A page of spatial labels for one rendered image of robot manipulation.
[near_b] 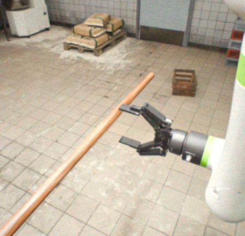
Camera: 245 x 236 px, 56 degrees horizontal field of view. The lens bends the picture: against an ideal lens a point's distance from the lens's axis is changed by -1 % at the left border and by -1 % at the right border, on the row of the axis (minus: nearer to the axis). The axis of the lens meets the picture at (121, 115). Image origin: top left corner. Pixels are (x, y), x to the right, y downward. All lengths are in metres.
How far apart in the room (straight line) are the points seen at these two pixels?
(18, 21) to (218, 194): 5.46
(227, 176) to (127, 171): 1.72
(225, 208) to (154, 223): 1.37
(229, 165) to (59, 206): 1.68
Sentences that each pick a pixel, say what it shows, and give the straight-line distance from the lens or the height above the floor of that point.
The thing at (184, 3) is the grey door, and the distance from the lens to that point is 4.91.
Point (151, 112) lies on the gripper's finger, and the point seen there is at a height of 1.29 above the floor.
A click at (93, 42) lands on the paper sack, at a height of 0.26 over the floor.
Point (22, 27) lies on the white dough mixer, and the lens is 5.75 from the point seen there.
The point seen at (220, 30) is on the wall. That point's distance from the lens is 4.92.
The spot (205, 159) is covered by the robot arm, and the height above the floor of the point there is 1.21.
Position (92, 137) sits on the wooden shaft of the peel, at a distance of 0.72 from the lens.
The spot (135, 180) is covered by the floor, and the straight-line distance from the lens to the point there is 2.13.
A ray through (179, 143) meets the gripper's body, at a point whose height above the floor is 1.22.
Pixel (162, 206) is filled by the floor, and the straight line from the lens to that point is 2.00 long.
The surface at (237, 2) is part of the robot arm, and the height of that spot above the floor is 1.60.
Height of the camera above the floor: 1.68
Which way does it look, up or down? 36 degrees down
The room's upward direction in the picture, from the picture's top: straight up
